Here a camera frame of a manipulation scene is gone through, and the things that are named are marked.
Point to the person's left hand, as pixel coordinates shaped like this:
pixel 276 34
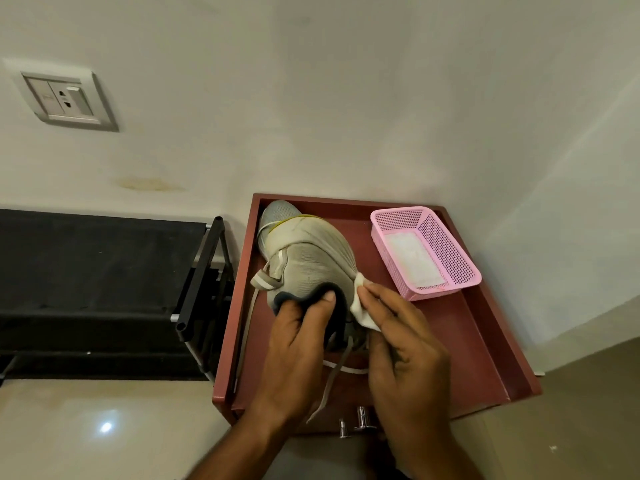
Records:
pixel 292 364

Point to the pink plastic basket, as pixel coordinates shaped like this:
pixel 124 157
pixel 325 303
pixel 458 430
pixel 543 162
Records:
pixel 447 254

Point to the red-brown wooden cabinet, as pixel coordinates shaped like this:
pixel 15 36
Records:
pixel 475 344

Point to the black shoe rack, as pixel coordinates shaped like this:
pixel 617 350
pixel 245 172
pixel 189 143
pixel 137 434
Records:
pixel 90 274

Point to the white wall socket plate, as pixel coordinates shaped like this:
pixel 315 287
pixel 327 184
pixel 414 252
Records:
pixel 62 97

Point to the person's right hand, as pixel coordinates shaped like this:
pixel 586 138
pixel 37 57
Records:
pixel 410 374

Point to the person's left thumb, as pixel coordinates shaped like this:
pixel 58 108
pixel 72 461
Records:
pixel 322 319

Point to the person's right thumb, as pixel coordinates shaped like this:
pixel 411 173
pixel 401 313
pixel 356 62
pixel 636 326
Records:
pixel 380 357

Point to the grey sneaker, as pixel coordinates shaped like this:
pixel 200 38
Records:
pixel 305 254

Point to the person's left forearm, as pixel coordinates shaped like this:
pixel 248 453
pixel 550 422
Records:
pixel 235 452

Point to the person's right middle finger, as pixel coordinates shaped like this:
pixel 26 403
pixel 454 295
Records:
pixel 397 297

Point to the white pad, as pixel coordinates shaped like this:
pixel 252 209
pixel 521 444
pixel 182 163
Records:
pixel 415 257

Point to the person's right forearm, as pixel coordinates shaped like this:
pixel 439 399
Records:
pixel 432 464

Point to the white cleaning cloth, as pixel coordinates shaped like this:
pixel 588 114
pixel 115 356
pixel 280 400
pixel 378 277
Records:
pixel 361 307

